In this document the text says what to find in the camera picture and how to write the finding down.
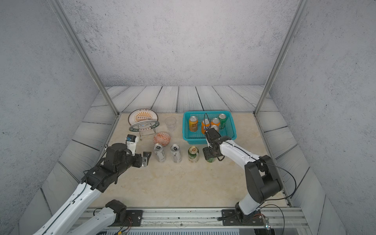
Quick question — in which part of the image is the orange can silver top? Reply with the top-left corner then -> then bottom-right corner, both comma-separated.
211,117 -> 221,127

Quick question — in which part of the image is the right aluminium frame post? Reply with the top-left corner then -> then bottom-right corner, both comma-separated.
254,0 -> 309,117

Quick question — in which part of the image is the clear plastic cup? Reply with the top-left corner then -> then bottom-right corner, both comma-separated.
165,116 -> 177,132

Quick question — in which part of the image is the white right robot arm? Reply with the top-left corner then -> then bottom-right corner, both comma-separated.
203,128 -> 283,223

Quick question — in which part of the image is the silver white drink can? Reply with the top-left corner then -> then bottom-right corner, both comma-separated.
153,143 -> 166,163

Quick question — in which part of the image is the green can at back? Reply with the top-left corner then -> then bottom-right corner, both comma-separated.
218,113 -> 228,129

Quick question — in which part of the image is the orange Schweppes can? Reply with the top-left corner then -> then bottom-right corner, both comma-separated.
211,125 -> 219,131

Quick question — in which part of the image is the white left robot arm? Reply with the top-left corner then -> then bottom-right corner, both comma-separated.
36,143 -> 151,235

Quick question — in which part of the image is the orange yellow can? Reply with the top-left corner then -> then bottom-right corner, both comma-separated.
189,116 -> 198,132

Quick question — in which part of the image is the orange sunburst plate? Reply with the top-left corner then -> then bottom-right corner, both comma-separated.
128,108 -> 159,125

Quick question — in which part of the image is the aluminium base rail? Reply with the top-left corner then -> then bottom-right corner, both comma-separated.
66,207 -> 312,235

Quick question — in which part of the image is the metal wire plate stand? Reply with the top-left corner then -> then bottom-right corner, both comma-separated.
138,124 -> 156,140

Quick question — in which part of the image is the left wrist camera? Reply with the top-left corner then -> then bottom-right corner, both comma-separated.
126,134 -> 139,156

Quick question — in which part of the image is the aluminium frame post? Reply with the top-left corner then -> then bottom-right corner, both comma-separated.
48,0 -> 119,117
254,0 -> 309,117

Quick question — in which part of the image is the orange Fanta can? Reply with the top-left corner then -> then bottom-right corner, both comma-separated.
201,118 -> 211,135

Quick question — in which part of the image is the green white gold-top can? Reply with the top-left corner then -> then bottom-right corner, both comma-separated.
188,146 -> 199,163

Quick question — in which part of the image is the green rimmed white plate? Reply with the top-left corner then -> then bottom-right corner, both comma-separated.
129,120 -> 160,132

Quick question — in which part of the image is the red patterned bowl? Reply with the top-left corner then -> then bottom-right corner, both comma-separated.
153,132 -> 171,147

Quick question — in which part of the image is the left aluminium frame post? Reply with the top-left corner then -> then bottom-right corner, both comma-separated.
48,0 -> 119,117

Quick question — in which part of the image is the teal plastic basket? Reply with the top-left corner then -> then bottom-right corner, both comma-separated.
182,111 -> 237,146

